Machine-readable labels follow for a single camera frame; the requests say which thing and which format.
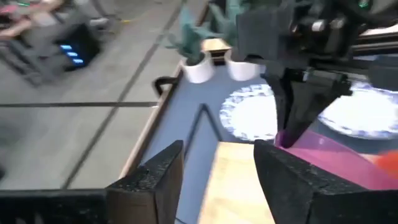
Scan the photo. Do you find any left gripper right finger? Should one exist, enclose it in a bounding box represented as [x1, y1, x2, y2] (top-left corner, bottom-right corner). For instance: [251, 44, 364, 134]
[253, 139, 367, 224]

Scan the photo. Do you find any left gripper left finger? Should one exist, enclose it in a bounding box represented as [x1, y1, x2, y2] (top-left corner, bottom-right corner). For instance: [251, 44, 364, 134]
[105, 139, 185, 224]

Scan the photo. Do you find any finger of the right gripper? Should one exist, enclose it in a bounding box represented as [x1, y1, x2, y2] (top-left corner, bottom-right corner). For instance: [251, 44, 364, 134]
[235, 5, 297, 63]
[268, 72, 354, 148]

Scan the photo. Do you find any purple translucent plastic bowl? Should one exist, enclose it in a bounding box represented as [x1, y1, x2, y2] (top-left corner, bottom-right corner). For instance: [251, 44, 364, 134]
[275, 129, 398, 191]

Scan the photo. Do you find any blue patterned white plate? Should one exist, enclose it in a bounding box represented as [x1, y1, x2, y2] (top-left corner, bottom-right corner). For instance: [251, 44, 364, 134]
[317, 81, 398, 140]
[219, 83, 279, 142]

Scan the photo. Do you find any red translucent plastic bowl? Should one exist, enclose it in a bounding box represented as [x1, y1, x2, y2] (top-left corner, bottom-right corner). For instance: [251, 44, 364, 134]
[373, 149, 398, 182]

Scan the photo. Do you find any green plant in white pot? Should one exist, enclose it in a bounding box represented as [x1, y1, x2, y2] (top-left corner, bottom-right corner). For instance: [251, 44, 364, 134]
[164, 4, 218, 84]
[208, 0, 265, 82]

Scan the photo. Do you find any wooden tray board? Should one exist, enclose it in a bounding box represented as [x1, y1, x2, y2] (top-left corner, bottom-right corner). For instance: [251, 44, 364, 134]
[175, 103, 280, 224]

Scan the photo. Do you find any black curved clamp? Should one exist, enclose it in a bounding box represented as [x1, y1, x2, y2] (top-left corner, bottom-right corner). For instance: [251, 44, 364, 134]
[154, 76, 180, 98]

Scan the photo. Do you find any black device with blue lights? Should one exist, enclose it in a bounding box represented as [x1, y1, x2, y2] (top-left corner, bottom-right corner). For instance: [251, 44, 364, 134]
[30, 23, 102, 72]

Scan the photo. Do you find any person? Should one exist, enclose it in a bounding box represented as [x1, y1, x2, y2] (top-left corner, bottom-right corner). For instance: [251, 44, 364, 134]
[0, 0, 66, 41]

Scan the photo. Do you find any black metal table frame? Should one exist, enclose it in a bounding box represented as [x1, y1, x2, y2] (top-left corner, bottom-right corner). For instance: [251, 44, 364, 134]
[210, 32, 398, 67]

